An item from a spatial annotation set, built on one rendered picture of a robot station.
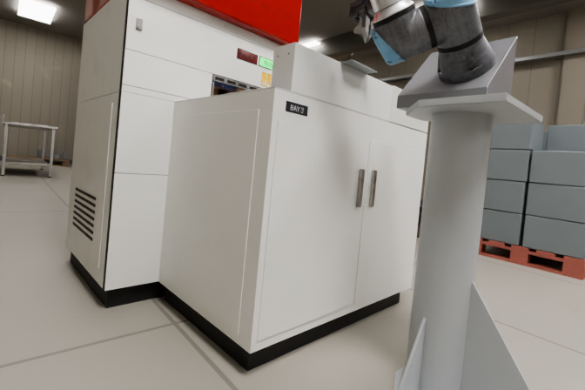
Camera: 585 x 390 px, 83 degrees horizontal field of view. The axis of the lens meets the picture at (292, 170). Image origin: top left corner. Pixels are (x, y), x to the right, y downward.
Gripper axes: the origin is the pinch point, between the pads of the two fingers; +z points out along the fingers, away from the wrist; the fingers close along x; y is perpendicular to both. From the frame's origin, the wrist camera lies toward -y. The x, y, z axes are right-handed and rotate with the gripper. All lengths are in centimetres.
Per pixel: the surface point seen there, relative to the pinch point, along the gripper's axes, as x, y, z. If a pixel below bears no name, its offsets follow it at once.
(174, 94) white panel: 46, 59, 26
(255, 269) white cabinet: 46, -3, 79
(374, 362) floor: 7, -20, 111
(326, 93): 25.0, -4.0, 26.1
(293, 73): 39.6, -4.0, 23.6
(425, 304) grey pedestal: 11, -36, 85
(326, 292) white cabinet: 15, -4, 91
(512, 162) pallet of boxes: -208, -4, 32
